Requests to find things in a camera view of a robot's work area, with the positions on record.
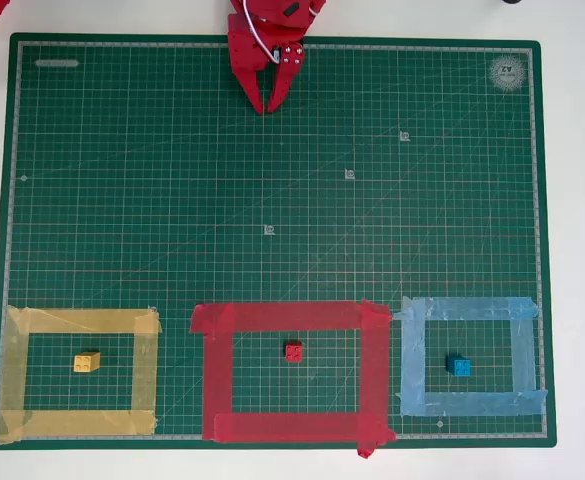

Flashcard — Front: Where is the yellow lego brick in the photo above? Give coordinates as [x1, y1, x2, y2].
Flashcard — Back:
[73, 351, 101, 374]

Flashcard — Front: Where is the blue lego brick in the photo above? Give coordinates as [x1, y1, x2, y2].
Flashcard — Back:
[445, 353, 472, 377]

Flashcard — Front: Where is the white servo cable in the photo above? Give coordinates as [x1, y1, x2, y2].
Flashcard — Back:
[241, 0, 279, 64]

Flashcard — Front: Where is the red tape square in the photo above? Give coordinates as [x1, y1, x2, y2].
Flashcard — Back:
[189, 298, 397, 460]

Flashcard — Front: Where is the yellow tape square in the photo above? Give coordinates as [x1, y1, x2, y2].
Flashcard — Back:
[0, 304, 163, 446]

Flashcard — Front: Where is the green cutting mat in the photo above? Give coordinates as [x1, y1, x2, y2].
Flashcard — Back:
[0, 32, 557, 451]

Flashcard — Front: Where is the blue tape square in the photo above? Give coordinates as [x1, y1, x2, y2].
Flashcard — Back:
[391, 295, 549, 417]

